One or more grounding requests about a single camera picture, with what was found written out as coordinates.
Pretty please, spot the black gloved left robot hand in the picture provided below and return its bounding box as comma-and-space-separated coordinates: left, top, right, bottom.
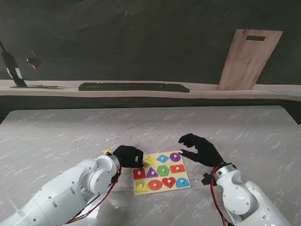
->
113, 145, 145, 170

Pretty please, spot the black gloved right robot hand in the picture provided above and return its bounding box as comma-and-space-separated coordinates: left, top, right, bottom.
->
178, 133, 225, 168

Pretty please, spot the red square puzzle piece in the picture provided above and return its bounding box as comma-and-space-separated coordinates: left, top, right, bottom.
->
133, 168, 146, 179

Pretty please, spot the purple triangle puzzle piece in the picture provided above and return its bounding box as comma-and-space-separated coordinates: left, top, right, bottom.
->
146, 167, 159, 178

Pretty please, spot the yellow trapezoid puzzle piece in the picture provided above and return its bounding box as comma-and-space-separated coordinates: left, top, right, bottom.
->
135, 180, 149, 193

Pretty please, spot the orange rectangle puzzle piece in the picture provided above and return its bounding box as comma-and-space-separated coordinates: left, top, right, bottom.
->
170, 164, 186, 174

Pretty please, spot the green hexagon puzzle piece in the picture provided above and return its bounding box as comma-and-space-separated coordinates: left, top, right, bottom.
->
157, 164, 171, 177

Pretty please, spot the blue semicircle puzzle piece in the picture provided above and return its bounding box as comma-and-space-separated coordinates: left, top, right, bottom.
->
175, 177, 191, 188

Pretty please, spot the orange oval puzzle piece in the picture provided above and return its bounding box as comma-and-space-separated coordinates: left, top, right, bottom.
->
148, 179, 163, 191

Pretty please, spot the red heart puzzle piece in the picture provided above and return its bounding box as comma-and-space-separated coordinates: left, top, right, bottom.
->
161, 177, 177, 189

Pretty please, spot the yellow wooden shape puzzle board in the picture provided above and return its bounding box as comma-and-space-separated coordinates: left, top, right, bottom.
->
132, 150, 191, 195

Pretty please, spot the wooden cutting board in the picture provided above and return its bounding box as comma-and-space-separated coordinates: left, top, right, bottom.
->
217, 29, 284, 91

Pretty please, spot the light wooden shelf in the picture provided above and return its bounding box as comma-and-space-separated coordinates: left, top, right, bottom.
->
0, 79, 301, 102

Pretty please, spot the long black tray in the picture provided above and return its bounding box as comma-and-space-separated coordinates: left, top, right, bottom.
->
78, 82, 190, 93

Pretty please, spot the flat tray under bottle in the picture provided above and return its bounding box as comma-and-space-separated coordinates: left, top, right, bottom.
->
9, 84, 65, 91

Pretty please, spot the wine glass with red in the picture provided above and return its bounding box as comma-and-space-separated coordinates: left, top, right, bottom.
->
25, 50, 42, 71

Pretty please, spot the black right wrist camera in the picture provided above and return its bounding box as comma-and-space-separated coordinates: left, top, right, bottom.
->
201, 173, 214, 186

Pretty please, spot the red cable of left arm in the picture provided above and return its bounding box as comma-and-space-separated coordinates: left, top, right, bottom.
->
64, 164, 123, 225

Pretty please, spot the red cable of arm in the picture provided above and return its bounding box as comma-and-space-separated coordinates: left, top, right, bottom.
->
210, 167, 232, 226
64, 164, 123, 225

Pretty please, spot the red cable of right arm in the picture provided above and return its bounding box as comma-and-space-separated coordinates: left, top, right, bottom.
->
210, 167, 232, 226

